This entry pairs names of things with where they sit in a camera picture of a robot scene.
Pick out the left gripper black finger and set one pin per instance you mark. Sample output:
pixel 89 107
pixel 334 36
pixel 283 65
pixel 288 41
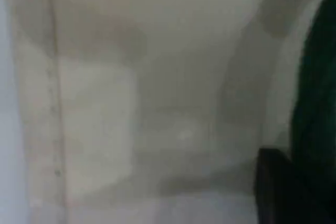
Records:
pixel 275 190

